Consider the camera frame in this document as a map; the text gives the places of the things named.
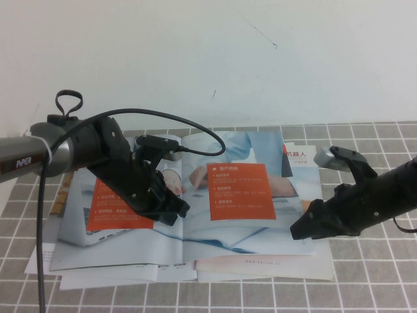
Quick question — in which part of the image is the black left camera cable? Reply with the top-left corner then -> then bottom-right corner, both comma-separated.
36,108 -> 226,313

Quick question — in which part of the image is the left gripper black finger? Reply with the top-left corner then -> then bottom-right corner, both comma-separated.
148,207 -> 179,226
158,173 -> 190,218

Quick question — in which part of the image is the white zip tie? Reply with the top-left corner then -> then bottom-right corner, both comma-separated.
25,129 -> 55,164

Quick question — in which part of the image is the grey checked tablecloth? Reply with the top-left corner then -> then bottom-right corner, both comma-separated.
0,121 -> 417,313

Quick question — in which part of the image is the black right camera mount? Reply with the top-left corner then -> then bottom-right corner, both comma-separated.
329,145 -> 379,187

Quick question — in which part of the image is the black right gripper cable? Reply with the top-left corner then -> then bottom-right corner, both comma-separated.
392,215 -> 417,234

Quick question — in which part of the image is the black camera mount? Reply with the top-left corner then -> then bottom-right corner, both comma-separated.
135,133 -> 182,170
329,145 -> 379,187

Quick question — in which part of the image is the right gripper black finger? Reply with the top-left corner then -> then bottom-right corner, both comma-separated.
289,216 -> 326,241
304,199 -> 322,222

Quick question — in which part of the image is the black looped cable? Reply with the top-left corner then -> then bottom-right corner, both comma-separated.
55,90 -> 83,120

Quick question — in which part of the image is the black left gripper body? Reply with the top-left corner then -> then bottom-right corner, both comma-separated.
109,151 -> 169,220

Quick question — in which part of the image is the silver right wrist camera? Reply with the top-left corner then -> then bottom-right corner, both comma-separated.
313,146 -> 343,170

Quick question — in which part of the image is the white side ledge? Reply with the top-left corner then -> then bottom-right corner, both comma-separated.
0,177 -> 19,218

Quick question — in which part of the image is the magazine with orange panels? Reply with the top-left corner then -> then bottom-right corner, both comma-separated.
48,131 -> 316,272

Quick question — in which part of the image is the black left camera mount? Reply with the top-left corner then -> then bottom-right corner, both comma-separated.
135,133 -> 182,170

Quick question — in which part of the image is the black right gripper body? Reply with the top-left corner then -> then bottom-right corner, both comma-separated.
309,181 -> 382,238

